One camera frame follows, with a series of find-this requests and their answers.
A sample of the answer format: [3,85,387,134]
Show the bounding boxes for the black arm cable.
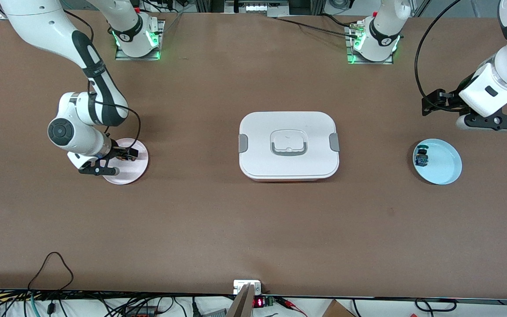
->
[415,0,463,111]
[62,8,142,150]

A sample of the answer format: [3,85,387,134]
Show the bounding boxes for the brown cardboard piece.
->
[322,299,356,317]

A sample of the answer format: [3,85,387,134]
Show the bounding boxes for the black cable on table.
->
[266,13,362,40]

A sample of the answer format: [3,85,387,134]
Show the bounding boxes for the black coiled cable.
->
[414,298,457,312]

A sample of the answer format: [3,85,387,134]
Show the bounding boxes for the red test leads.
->
[276,297,309,317]

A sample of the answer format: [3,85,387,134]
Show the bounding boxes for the pink round plate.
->
[102,138,149,185]

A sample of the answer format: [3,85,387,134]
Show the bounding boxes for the green push button switch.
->
[414,144,430,168]

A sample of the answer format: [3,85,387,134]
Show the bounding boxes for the grey metal bar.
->
[226,283,255,317]

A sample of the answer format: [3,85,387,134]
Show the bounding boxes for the light blue round plate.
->
[412,138,463,185]

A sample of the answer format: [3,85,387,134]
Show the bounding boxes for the white switch box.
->
[233,280,262,295]

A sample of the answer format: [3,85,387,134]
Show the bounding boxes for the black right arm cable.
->
[62,8,142,150]

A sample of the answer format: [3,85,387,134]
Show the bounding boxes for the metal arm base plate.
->
[346,24,394,65]
[115,20,165,61]

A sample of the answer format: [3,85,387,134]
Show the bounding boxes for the white lidded lunch box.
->
[238,111,340,182]

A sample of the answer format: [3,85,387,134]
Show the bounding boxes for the metal equipment rack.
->
[194,0,324,17]

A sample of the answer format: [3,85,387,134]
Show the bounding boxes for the black looped thin cable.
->
[27,251,74,292]

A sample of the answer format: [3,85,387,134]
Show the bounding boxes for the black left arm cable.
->
[415,0,463,111]

